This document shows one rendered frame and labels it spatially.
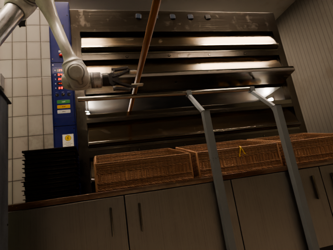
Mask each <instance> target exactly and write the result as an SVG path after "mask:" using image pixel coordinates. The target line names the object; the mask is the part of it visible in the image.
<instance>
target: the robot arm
mask: <svg viewBox="0 0 333 250"><path fill-rule="evenodd" d="M37 7H38V8H39V9H40V11H41V12H42V14H43V15H44V17H45V19H46V20H47V22H48V24H49V26H50V28H51V31H52V33H53V35H54V37H55V39H56V42H57V44H58V46H59V48H60V51H61V54H62V56H63V64H62V68H63V72H64V74H63V75H62V76H61V83H62V86H63V88H64V89H67V90H72V91H80V90H88V89H92V88H93V89H94V88H101V87H102V86H103V87H105V86H112V87H113V90H114V91H131V89H132V88H137V86H143V84H144V83H132V84H131V85H130V84H127V83H123V82H120V81H119V79H118V78H119V77H120V76H122V75H125V74H127V73H129V74H136V72H137V71H136V70H135V69H129V68H128V66H124V67H118V68H111V73H102V74H101V73H100V72H88V70H87V67H86V66H85V64H84V63H83V61H82V59H81V58H78V57H77V56H76V55H75V53H74V51H73V50H72V48H71V46H70V43H69V41H68V39H67V36H66V34H65V32H64V29H63V27H62V24H61V22H60V20H59V17H58V14H57V10H56V5H55V1H54V0H5V1H4V7H3V8H2V9H1V10H0V46H1V45H2V44H3V43H4V41H5V40H6V39H7V38H8V36H9V35H10V34H11V33H12V31H13V30H14V29H15V28H16V26H17V25H18V24H19V23H20V21H21V20H26V19H27V18H28V17H29V16H30V15H31V14H33V13H34V11H35V10H36V9H37ZM118 71H122V72H120V73H117V74H115V73H114V72H118ZM115 85H121V86H124V87H116V86H115Z"/></svg>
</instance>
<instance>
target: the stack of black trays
mask: <svg viewBox="0 0 333 250"><path fill-rule="evenodd" d="M22 153H23V154H24V155H23V156H24V157H25V160H22V161H24V164H23V165H24V166H25V168H22V169H24V172H23V173H24V174H25V177H22V178H24V180H25V182H21V183H23V185H24V186H22V187H25V190H22V191H23V192H24V194H25V195H23V196H25V199H24V200H25V203H27V202H34V201H41V200H48V199H55V198H62V197H69V196H76V195H81V193H80V191H81V190H80V189H79V187H81V186H80V185H79V184H80V183H81V182H80V181H79V180H80V178H79V176H81V175H80V174H79V173H80V171H79V169H80V168H79V164H78V162H79V160H78V156H80V154H79V152H78V150H77V148H76V146H68V147H58V148H47V149H37V150H26V151H22Z"/></svg>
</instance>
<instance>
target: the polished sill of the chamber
mask: <svg viewBox="0 0 333 250"><path fill-rule="evenodd" d="M271 102H272V103H274V104H275V105H277V104H290V103H292V100H291V99H288V100H274V101H271ZM265 105H267V104H265V103H264V102H262V101H261V102H248V103H234V104H221V105H207V106H202V107H203V108H204V110H214V109H227V108H240V107H252V106H265ZM189 111H198V109H197V108H196V107H195V106H194V107H180V108H167V109H153V110H140V111H127V112H113V113H100V114H87V115H86V119H100V118H113V117H126V116H138V115H151V114H163V113H176V112H189Z"/></svg>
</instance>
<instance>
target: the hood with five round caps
mask: <svg viewBox="0 0 333 250"><path fill-rule="evenodd" d="M78 14H79V27H80V34H145V33H146V28H147V24H148V19H149V15H150V11H127V10H78ZM271 32H272V28H271V25H270V21H269V18H268V14H267V13H251V12H189V11H159V12H158V16H157V19H156V23H155V27H154V30H153V34H244V33H271Z"/></svg>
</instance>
